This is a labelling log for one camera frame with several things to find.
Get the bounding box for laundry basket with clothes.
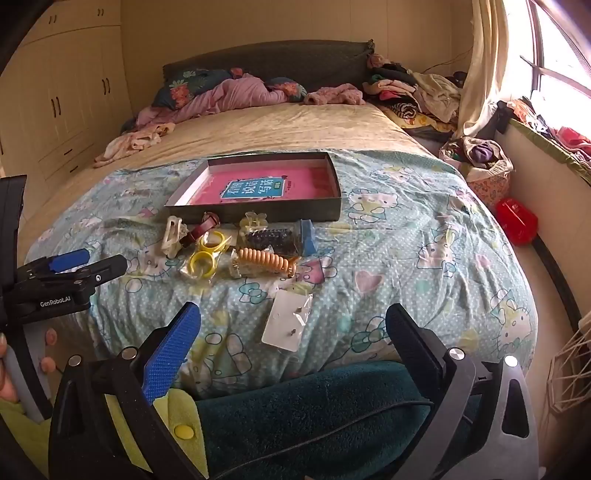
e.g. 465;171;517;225
438;136;516;211

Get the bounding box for beige spiral hair tie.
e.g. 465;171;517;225
237;247;300;278

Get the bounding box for yellow plastic ring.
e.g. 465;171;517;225
201;231;232;253
188;251;216;280

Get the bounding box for pile of clothes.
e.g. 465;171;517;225
362;53;468;131

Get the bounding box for cream curtain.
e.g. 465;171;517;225
455;0;511;139

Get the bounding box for cream pink clothes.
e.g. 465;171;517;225
95;121;177;168

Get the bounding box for large floral pillow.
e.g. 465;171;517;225
152;68;234;110

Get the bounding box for cream wardrobe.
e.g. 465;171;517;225
0;0;134;185

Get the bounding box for dark bead bracelet in bag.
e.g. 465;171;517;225
242;226;303;257

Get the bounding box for small floral pillow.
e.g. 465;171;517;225
265;78;308;103

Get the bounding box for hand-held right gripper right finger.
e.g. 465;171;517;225
385;303;541;480

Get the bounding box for white hair claw clip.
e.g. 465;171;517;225
161;215;188;258

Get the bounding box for dark grey headboard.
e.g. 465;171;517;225
163;41;376;93

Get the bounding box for window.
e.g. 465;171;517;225
508;0;591;134

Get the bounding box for white earring card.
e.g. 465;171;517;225
262;290;313;353

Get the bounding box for clothes on windowsill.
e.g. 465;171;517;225
496;97;591;172

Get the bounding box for small blue box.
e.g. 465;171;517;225
298;219;318;257

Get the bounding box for grey cardboard box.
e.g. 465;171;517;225
164;151;342;225

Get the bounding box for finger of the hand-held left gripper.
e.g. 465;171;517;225
21;248;92;280
55;254;129;296

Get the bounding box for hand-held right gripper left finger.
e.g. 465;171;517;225
48;302;204;480

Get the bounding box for dark red hair clip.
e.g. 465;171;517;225
181;211;221;247

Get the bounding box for pink fuzzy garment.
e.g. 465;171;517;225
304;83;365;106

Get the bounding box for yellow-green jacket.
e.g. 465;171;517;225
111;387;209;469

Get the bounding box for pink quilt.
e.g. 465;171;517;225
134;74;298;131

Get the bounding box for bed with beige sheet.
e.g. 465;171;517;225
18;100;416;250

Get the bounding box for clear hair claw clip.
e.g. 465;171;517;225
239;211;269;232

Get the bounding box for white wire basket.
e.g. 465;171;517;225
547;309;591;416

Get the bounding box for red plastic container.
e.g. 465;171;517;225
496;198;539;248

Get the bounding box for person's left hand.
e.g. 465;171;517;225
0;329;58;402

